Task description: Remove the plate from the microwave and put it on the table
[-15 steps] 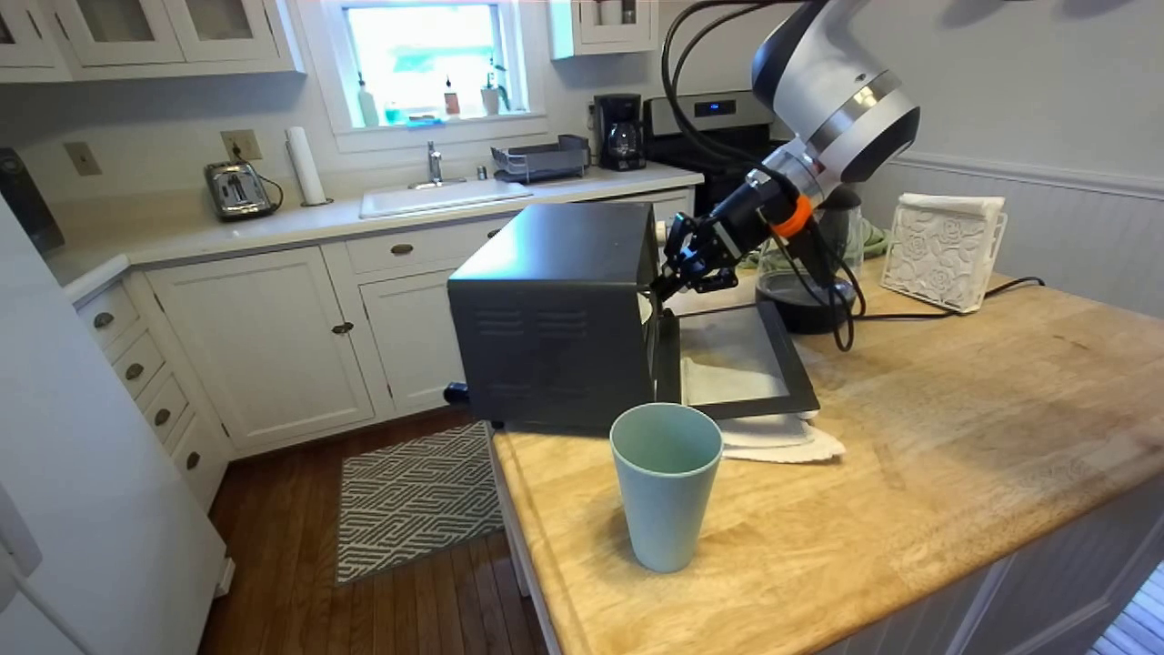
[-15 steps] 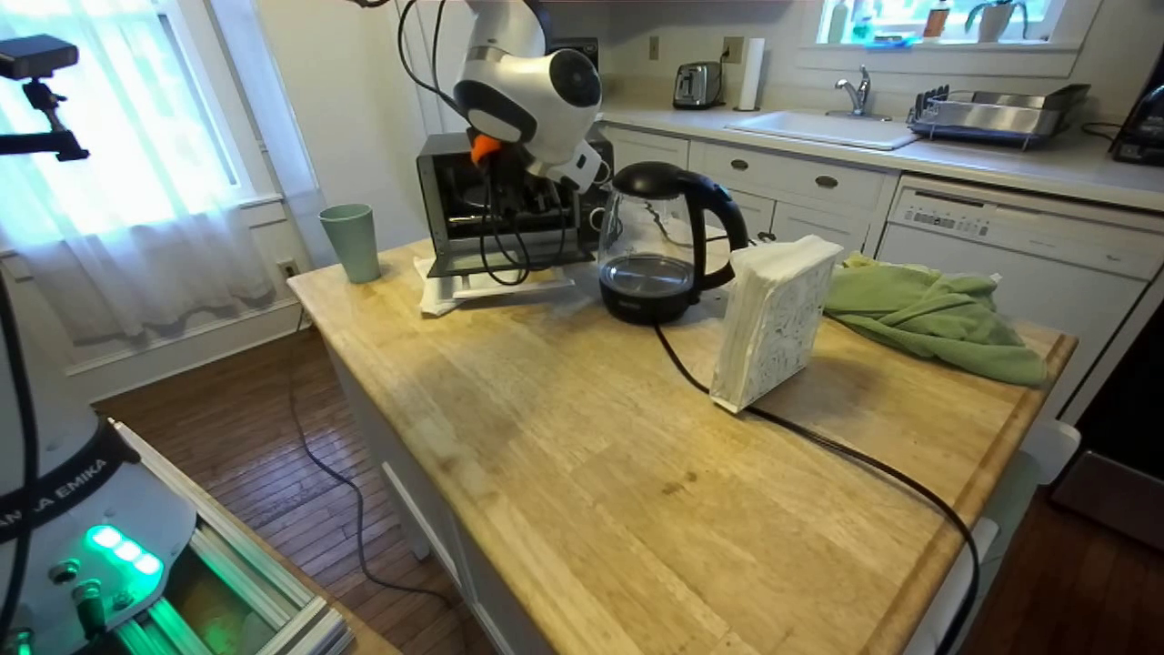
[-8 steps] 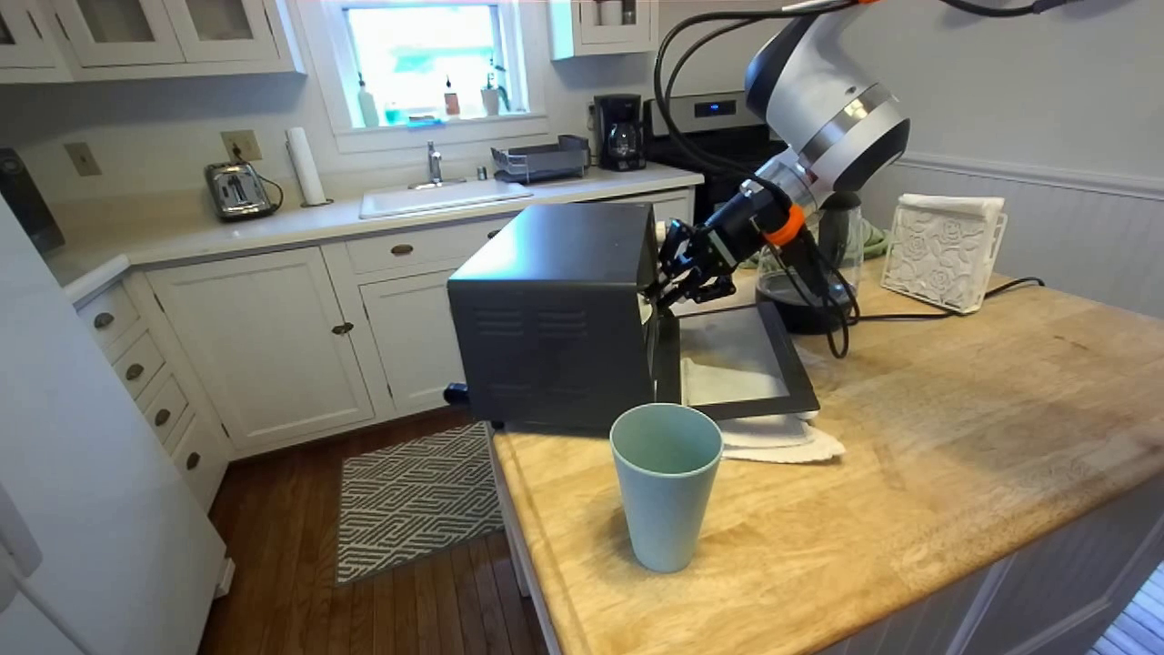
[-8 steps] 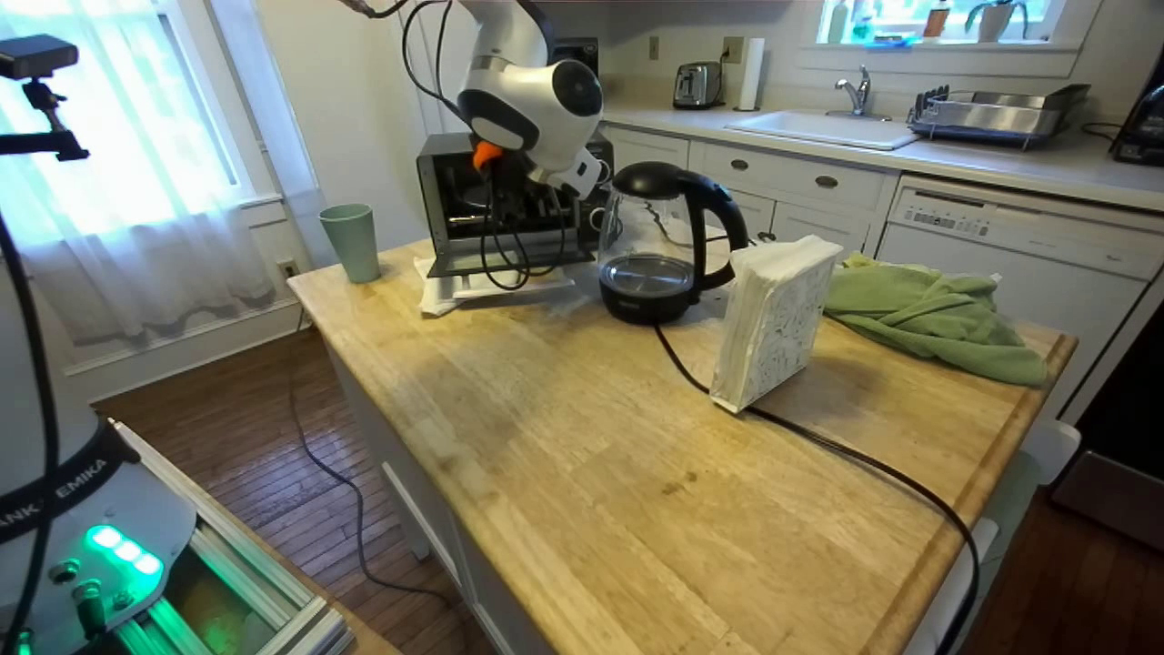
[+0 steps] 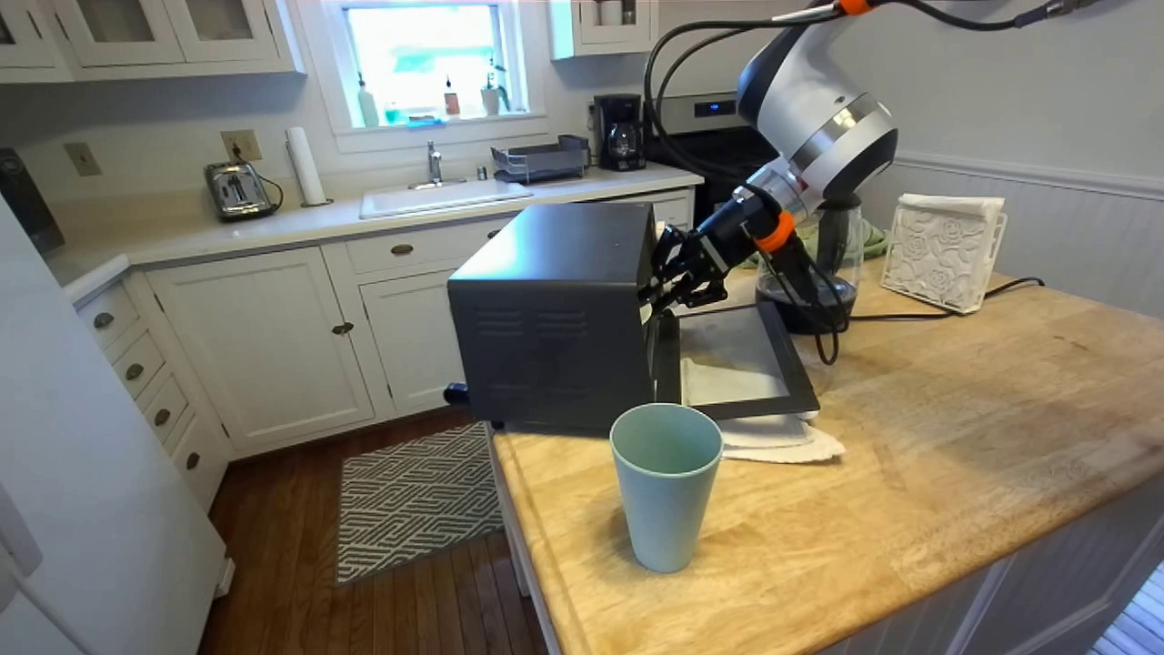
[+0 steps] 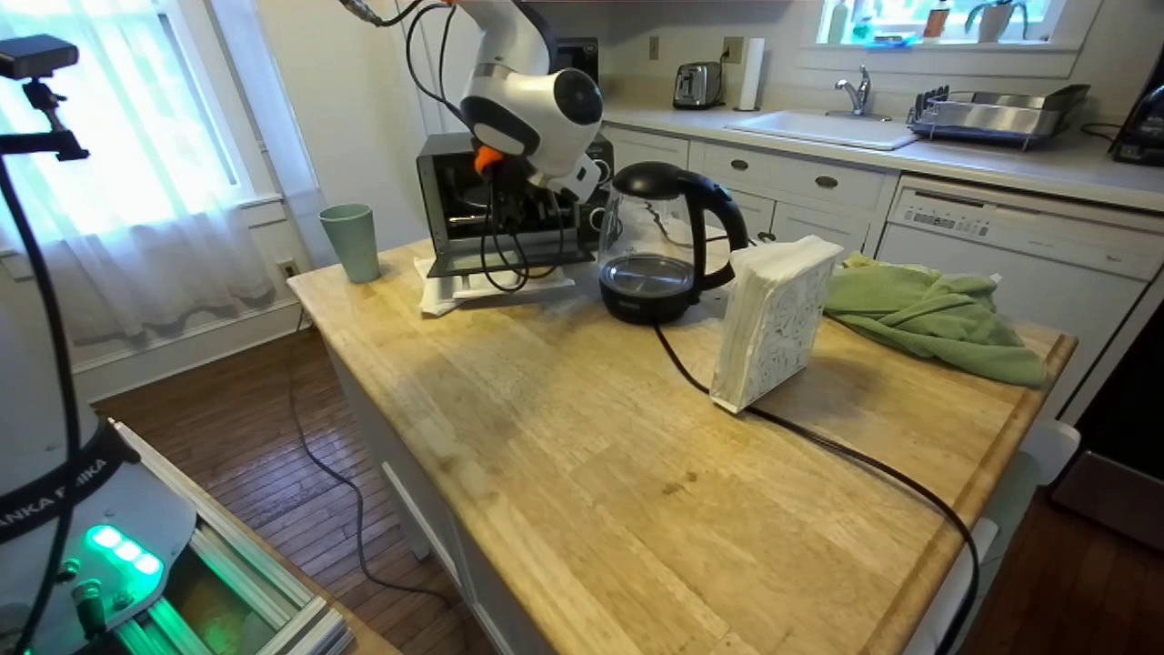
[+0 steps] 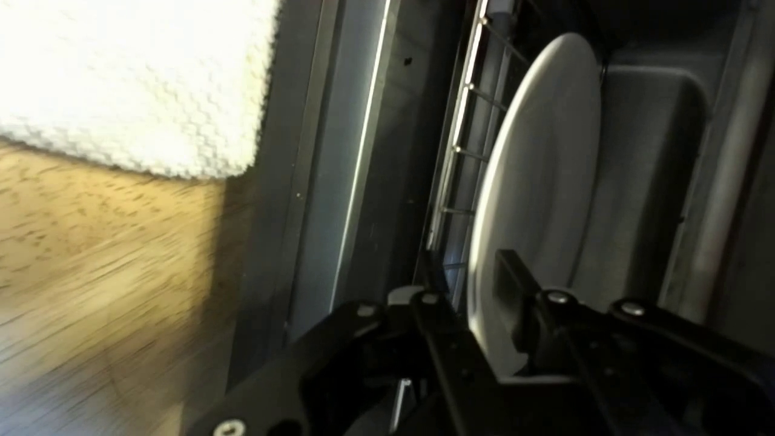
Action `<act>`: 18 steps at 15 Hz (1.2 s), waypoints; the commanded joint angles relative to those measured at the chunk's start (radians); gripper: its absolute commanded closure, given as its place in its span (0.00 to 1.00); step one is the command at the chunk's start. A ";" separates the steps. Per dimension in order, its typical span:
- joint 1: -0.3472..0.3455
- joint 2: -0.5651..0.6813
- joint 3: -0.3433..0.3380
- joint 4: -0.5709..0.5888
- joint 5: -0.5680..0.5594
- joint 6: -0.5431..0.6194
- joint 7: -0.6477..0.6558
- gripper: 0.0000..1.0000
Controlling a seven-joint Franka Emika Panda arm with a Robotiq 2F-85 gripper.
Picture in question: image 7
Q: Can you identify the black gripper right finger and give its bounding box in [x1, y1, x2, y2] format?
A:
[494, 248, 775, 436]

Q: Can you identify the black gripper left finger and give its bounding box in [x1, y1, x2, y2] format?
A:
[189, 287, 503, 436]

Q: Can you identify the white round plate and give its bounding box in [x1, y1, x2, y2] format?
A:
[465, 31, 604, 380]

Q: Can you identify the black silver toaster oven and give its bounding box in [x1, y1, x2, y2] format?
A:
[179, 0, 775, 436]

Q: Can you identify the white paper towel sheet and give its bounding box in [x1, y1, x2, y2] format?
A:
[0, 0, 284, 181]

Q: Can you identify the wire oven rack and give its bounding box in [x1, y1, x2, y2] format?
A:
[424, 0, 529, 275]

